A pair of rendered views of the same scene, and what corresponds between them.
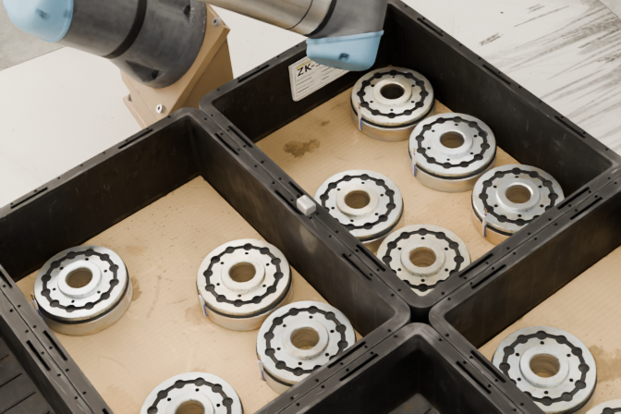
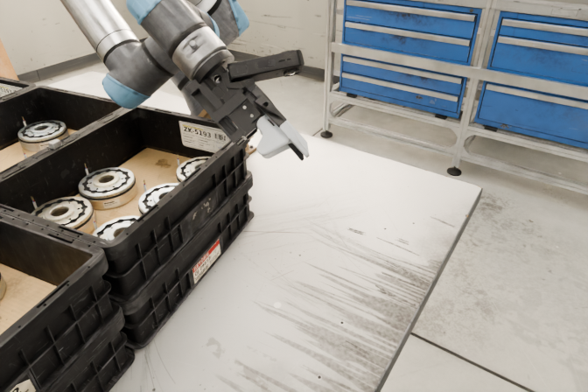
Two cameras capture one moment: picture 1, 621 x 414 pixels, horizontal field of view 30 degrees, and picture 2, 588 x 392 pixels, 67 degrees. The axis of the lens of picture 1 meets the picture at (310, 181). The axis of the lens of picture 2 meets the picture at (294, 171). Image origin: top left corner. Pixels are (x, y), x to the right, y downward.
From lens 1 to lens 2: 1.26 m
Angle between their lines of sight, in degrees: 45
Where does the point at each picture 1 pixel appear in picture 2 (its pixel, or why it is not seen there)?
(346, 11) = (113, 61)
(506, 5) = (394, 228)
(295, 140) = (167, 160)
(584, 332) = (15, 309)
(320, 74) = (198, 140)
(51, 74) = not seen: hidden behind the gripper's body
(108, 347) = (14, 154)
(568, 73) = (352, 275)
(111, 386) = not seen: outside the picture
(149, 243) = not seen: hidden behind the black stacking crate
